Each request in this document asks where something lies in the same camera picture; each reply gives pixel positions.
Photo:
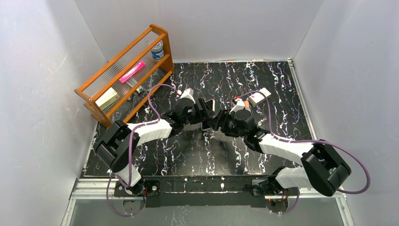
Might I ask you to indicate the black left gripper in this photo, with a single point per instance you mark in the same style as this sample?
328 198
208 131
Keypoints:
203 109

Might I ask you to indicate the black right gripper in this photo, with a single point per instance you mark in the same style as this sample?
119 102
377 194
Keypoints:
220 121

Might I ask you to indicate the phone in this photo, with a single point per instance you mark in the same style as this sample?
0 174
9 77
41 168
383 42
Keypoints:
209 113

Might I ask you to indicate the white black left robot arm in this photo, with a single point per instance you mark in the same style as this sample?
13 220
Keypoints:
116 147

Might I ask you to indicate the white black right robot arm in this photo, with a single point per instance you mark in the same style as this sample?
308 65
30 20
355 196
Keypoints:
321 167

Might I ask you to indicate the orange white marker tube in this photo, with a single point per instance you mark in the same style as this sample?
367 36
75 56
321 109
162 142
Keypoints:
247 105

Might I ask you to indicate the white red box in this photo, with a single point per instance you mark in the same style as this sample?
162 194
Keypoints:
258 97

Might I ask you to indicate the small item on lower shelf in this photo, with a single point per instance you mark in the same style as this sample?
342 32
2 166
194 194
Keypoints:
139 89

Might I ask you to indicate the white blue round jar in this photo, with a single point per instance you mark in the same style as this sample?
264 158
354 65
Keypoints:
157 51

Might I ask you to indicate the pink flat box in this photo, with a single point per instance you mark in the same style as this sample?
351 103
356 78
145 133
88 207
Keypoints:
136 68

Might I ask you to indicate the orange wooden shelf rack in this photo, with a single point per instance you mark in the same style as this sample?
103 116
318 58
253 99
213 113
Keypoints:
121 87

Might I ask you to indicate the cream green box on shelf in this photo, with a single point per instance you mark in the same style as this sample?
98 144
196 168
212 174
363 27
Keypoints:
107 98

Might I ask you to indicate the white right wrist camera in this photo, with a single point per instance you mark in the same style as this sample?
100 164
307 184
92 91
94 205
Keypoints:
239 105

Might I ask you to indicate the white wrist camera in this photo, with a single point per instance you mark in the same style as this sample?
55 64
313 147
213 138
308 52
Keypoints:
239 105
187 95

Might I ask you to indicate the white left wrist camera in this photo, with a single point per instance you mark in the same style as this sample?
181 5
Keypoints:
187 95

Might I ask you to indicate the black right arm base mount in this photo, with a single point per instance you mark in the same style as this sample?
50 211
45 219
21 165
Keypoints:
259 187

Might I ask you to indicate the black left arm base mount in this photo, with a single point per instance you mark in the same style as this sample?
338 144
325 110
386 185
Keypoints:
152 188

